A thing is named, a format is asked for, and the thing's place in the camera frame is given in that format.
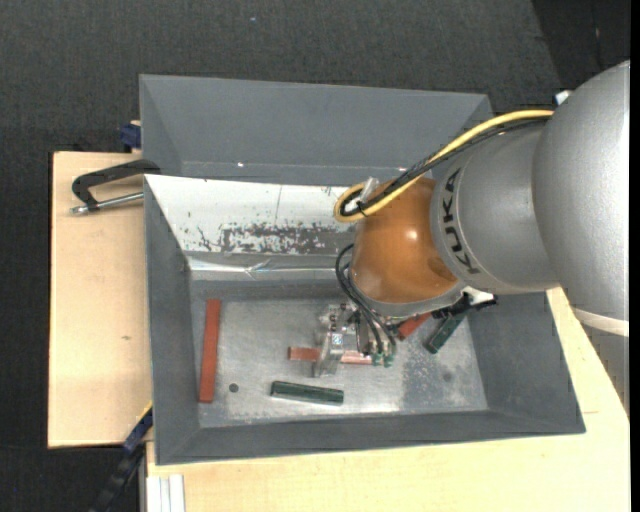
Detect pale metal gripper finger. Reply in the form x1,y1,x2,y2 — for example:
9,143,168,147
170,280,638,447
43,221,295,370
313,329,344,360
311,350,347,379

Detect dark green flat block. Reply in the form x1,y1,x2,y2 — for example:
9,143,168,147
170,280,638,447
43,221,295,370
424,313,466,356
269,380,346,407

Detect long red-brown flat block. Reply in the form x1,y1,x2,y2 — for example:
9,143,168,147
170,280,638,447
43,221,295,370
197,298,223,404

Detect grey metal bin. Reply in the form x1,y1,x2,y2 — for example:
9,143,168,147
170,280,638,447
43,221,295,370
138,73,587,466

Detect pale wood board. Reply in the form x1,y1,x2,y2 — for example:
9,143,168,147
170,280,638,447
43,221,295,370
47,150,154,450

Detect black cylinder on white bracket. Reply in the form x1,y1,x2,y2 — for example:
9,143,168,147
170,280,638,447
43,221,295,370
430,291,499,322

